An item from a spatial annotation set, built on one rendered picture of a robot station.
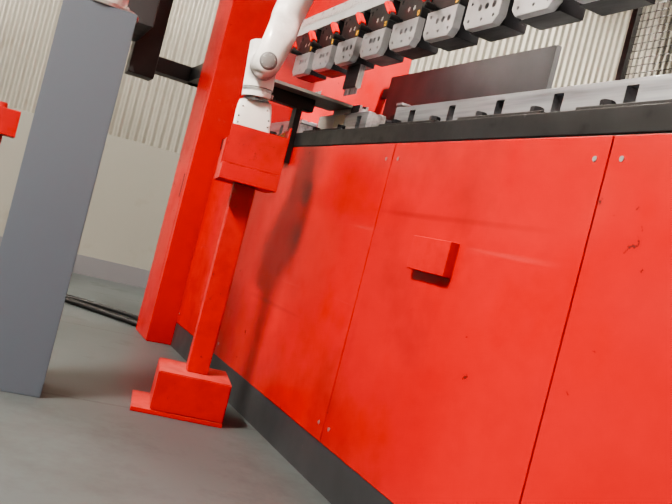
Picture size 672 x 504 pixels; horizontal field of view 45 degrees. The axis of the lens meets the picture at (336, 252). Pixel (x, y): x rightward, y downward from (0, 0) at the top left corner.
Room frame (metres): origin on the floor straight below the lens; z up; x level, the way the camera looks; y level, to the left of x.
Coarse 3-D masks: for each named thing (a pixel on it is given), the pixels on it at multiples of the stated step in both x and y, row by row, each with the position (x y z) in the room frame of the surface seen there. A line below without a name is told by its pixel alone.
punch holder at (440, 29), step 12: (444, 0) 2.12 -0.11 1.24; (468, 0) 2.05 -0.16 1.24; (432, 12) 2.16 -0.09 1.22; (444, 12) 2.10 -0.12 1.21; (456, 12) 2.04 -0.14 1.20; (432, 24) 2.14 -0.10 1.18; (444, 24) 2.08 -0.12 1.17; (456, 24) 2.05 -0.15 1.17; (432, 36) 2.12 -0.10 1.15; (444, 36) 2.08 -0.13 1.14; (456, 36) 2.06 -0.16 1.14; (468, 36) 2.07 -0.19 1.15; (444, 48) 2.18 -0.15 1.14; (456, 48) 2.16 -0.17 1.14
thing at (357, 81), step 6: (354, 66) 2.65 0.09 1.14; (360, 66) 2.60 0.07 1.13; (348, 72) 2.68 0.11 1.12; (354, 72) 2.63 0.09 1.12; (360, 72) 2.61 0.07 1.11; (348, 78) 2.67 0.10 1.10; (354, 78) 2.62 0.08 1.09; (360, 78) 2.61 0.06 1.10; (348, 84) 2.66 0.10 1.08; (354, 84) 2.61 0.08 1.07; (360, 84) 2.61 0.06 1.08; (348, 90) 2.67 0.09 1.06; (354, 90) 2.62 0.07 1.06
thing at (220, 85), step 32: (224, 0) 3.46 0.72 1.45; (256, 0) 3.37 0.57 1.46; (224, 32) 3.33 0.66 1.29; (256, 32) 3.38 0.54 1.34; (224, 64) 3.34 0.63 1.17; (288, 64) 3.45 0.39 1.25; (224, 96) 3.35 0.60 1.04; (352, 96) 3.58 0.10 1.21; (192, 128) 3.44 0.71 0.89; (224, 128) 3.37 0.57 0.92; (192, 160) 3.33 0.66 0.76; (192, 192) 3.34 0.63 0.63; (192, 224) 3.35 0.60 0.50; (160, 256) 3.43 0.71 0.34; (192, 256) 3.37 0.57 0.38; (160, 288) 3.33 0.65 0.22; (160, 320) 3.34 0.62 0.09
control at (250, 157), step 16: (240, 128) 2.20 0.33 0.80; (224, 144) 2.30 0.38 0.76; (240, 144) 2.20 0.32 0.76; (256, 144) 2.21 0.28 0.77; (272, 144) 2.22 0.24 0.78; (224, 160) 2.19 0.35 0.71; (240, 160) 2.20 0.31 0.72; (256, 160) 2.21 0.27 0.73; (272, 160) 2.22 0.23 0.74; (224, 176) 2.20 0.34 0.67; (240, 176) 2.21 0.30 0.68; (256, 176) 2.22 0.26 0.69; (272, 176) 2.22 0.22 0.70; (272, 192) 2.28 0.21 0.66
